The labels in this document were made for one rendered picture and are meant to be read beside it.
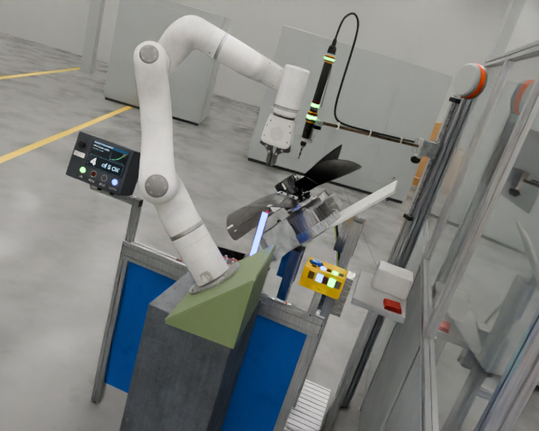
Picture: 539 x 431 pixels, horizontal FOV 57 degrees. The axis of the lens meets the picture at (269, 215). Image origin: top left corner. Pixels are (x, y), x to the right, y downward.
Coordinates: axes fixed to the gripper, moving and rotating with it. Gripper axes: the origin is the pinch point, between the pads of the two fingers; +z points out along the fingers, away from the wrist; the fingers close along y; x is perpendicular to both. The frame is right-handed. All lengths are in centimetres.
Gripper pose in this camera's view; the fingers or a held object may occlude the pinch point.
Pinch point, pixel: (271, 159)
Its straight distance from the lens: 173.3
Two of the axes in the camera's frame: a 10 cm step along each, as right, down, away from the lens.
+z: -2.7, 9.1, 3.2
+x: 2.8, -2.4, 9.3
